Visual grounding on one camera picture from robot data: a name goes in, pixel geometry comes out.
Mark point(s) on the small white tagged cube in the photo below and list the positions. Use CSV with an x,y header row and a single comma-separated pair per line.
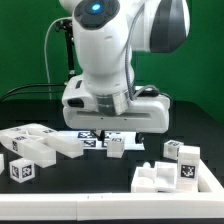
x,y
171,149

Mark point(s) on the white chair seat part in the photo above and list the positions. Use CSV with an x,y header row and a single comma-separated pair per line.
x,y
162,178

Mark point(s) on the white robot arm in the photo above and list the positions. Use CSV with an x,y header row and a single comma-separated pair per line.
x,y
106,33

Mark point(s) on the white L-shaped fence frame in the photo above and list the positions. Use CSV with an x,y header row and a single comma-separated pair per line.
x,y
206,202

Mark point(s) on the white tagged chair part rear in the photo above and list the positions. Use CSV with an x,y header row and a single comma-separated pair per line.
x,y
62,143

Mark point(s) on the white part at left edge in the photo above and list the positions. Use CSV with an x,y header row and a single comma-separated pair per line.
x,y
2,166

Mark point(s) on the paper sheet with tags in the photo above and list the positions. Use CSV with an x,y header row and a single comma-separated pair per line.
x,y
91,142

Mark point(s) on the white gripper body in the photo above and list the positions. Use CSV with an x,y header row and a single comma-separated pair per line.
x,y
145,114

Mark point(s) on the black camera on stand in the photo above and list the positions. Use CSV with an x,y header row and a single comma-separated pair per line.
x,y
66,26

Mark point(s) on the long white chair back part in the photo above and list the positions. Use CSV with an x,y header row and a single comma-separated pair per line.
x,y
30,149

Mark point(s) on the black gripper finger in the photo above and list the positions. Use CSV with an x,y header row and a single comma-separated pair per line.
x,y
139,138
100,134

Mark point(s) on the white tagged cube left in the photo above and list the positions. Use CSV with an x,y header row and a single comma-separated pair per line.
x,y
22,170

